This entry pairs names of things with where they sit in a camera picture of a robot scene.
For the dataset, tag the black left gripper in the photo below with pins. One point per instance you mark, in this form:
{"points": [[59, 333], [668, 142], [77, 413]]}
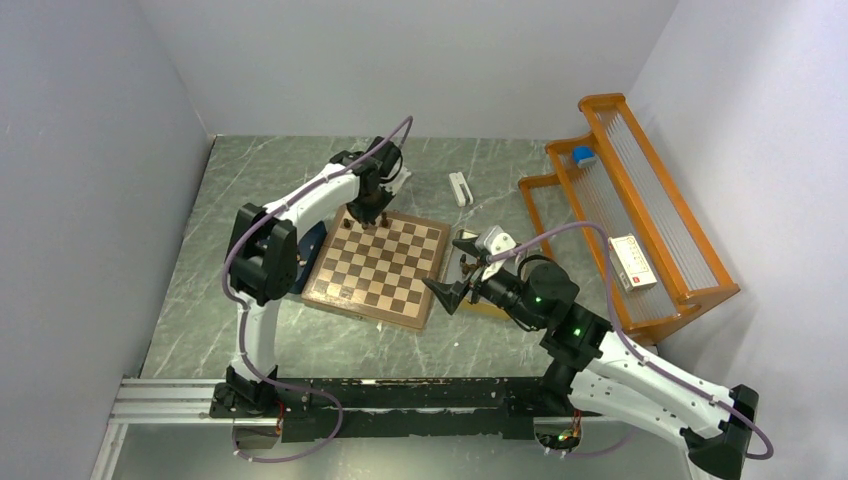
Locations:
{"points": [[361, 214]]}

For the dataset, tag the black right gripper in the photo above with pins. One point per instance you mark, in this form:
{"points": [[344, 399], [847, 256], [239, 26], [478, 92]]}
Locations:
{"points": [[450, 293]]}

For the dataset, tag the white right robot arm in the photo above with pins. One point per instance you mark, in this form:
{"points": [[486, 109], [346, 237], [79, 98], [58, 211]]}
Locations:
{"points": [[595, 369]]}

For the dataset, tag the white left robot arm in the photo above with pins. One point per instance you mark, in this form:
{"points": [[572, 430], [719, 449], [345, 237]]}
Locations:
{"points": [[262, 262]]}

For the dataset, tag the dark chess pieces pile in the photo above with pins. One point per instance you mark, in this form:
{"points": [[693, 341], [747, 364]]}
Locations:
{"points": [[467, 267]]}

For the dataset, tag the wooden chess board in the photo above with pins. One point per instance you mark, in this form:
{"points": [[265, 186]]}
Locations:
{"points": [[377, 274]]}

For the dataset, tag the blue tray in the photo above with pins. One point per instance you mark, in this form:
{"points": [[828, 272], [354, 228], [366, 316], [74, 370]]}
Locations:
{"points": [[309, 248]]}

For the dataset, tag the white clip on table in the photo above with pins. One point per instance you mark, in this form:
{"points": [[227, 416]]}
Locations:
{"points": [[460, 189]]}

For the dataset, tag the orange wooden rack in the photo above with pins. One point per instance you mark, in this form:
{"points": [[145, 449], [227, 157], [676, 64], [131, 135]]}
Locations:
{"points": [[629, 190]]}

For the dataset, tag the blue round object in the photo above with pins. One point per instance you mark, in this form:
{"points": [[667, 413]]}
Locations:
{"points": [[583, 156]]}

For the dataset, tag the white small box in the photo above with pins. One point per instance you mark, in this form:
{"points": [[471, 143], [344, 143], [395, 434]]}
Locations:
{"points": [[631, 263]]}

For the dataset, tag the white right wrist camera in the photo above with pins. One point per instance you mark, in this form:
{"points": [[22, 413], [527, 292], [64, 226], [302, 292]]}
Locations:
{"points": [[491, 244]]}

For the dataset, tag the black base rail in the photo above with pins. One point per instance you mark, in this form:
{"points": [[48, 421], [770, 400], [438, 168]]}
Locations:
{"points": [[312, 409]]}

